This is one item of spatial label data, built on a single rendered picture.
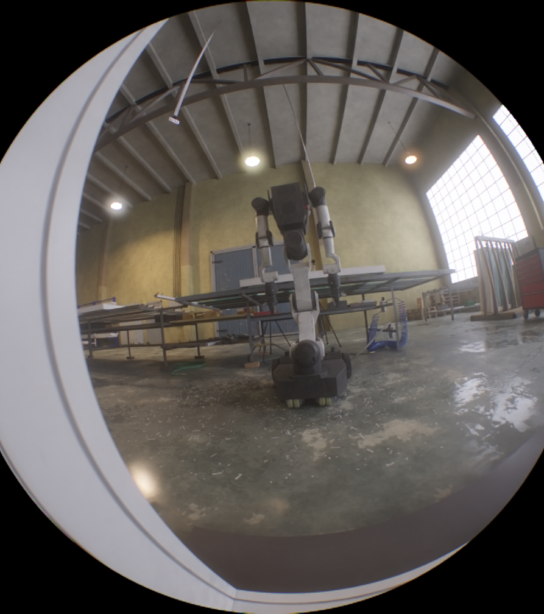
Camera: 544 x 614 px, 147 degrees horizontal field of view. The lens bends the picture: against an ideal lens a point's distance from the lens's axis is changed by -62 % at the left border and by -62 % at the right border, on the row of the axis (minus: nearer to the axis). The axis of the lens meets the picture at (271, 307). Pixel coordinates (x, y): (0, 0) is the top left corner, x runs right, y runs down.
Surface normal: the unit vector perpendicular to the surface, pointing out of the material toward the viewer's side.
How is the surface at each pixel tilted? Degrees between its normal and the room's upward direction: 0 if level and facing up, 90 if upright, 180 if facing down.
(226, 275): 90
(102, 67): 90
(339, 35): 180
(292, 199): 105
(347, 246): 90
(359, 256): 90
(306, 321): 60
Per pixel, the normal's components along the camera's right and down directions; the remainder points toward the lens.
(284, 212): -0.18, 0.19
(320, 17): 0.10, 0.99
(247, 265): -0.11, -0.07
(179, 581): 0.99, -0.11
